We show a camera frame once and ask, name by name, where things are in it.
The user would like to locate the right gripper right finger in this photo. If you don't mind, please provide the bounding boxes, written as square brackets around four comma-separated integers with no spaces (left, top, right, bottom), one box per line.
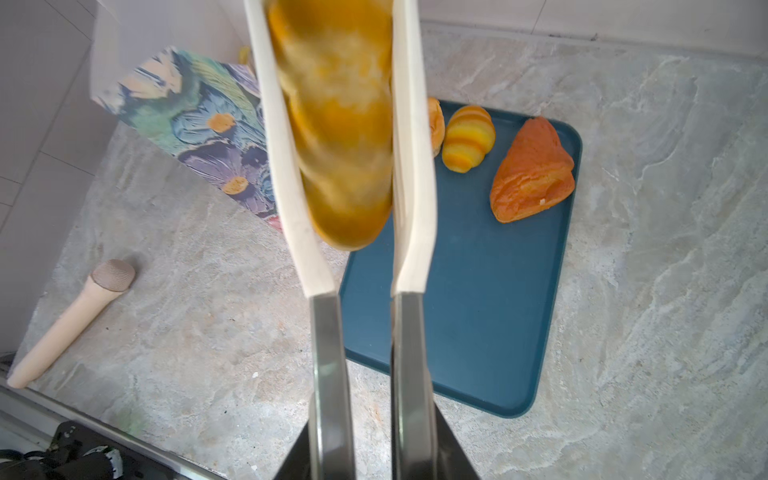
[434,405,480,480]

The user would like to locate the small yellow striped bun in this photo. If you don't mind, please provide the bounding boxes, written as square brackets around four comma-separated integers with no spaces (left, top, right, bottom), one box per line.
[442,105,496,173]

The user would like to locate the yellow striped croissant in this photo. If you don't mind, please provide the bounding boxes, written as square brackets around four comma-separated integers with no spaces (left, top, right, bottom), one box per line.
[265,1,394,251]

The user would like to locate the teal rectangular tray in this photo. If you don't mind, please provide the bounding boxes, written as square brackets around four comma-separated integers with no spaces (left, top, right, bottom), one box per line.
[340,107,575,418]

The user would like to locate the floral paper gift bag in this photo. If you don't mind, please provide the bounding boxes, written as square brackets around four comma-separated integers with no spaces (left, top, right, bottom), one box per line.
[90,1,281,229]

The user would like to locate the round swirl bun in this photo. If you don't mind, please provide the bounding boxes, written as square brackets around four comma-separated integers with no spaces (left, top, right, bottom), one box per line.
[428,97,445,157]

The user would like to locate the metal tongs with white tips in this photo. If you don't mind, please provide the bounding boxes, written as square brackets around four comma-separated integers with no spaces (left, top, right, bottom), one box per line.
[245,1,438,479]

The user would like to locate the reddish brown croissant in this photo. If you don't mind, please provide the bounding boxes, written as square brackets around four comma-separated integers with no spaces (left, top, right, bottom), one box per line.
[490,117,575,223]

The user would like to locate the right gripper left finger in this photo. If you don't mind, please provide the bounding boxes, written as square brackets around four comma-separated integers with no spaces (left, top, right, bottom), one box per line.
[274,423,309,480]

